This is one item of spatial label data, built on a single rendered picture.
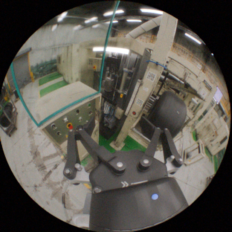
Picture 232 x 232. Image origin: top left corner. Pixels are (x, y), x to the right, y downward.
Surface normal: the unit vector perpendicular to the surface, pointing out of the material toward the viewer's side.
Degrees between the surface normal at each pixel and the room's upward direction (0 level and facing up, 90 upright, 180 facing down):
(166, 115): 56
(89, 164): 0
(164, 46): 90
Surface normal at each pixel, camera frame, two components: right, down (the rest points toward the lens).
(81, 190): 0.19, -0.67
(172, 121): -0.40, 0.04
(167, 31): -0.62, 0.49
